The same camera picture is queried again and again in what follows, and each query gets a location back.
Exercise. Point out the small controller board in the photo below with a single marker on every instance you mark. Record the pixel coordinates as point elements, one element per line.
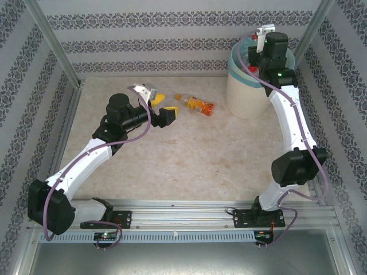
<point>106,235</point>
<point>262,234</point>

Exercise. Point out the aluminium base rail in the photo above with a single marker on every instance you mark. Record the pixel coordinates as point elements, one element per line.
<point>183,213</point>

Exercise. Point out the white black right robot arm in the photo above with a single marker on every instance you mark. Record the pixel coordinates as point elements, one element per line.
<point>289,123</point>

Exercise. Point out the aluminium frame post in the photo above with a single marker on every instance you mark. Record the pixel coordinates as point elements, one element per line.
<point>51,40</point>
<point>312,31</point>

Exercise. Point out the turquoise plastic bin liner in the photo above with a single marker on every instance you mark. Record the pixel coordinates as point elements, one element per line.
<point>241,75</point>

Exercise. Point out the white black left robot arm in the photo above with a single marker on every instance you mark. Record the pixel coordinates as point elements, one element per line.
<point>83,163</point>

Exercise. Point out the white tape piece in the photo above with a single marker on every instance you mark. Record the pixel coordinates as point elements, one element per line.
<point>176,233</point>

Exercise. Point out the orange juice bottle yellow cap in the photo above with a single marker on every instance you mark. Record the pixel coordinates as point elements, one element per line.
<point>199,106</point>

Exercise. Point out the aluminium side rail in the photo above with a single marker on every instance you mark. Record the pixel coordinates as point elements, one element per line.
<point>68,126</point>
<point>315,202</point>

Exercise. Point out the white ribbed plastic bin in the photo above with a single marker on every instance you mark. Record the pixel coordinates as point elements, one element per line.
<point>243,100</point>

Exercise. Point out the grey metal base plate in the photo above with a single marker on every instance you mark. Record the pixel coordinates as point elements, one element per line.
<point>183,260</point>

